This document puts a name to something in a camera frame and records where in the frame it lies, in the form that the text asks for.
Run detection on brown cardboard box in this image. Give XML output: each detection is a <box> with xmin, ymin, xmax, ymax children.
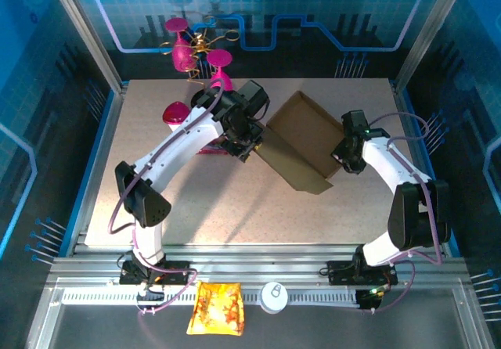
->
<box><xmin>254</xmin><ymin>89</ymin><xmax>345</xmax><ymax>196</ymax></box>

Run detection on pink glitter wine glass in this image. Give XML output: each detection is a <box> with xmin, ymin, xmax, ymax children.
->
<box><xmin>206</xmin><ymin>49</ymin><xmax>235</xmax><ymax>92</ymax></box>
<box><xmin>164</xmin><ymin>16</ymin><xmax>199</xmax><ymax>73</ymax></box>

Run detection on purple candy bag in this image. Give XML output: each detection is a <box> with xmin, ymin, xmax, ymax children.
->
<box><xmin>195</xmin><ymin>145</ymin><xmax>229</xmax><ymax>157</ymax></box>

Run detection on pink egg-shaped white cup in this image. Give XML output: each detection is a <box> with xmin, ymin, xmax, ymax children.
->
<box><xmin>162</xmin><ymin>101</ymin><xmax>193</xmax><ymax>126</ymax></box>

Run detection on pink glasses on gold rack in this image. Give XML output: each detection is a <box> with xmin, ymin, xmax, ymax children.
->
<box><xmin>158</xmin><ymin>15</ymin><xmax>240</xmax><ymax>88</ymax></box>

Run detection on yellow snack bag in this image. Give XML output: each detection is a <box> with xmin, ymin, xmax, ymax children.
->
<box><xmin>186</xmin><ymin>280</ymin><xmax>247</xmax><ymax>337</ymax></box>

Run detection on aluminium extrusion frame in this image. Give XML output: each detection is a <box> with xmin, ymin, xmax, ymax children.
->
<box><xmin>23</xmin><ymin>0</ymin><xmax>498</xmax><ymax>349</ymax></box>

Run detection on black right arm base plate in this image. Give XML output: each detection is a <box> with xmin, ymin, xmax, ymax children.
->
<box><xmin>326</xmin><ymin>260</ymin><xmax>398</xmax><ymax>286</ymax></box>

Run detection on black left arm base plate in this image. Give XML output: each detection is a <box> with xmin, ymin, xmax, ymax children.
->
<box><xmin>119</xmin><ymin>261</ymin><xmax>193</xmax><ymax>286</ymax></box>

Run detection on white slotted cable duct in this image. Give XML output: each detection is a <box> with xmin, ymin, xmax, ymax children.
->
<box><xmin>60</xmin><ymin>290</ymin><xmax>361</xmax><ymax>308</ymax></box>

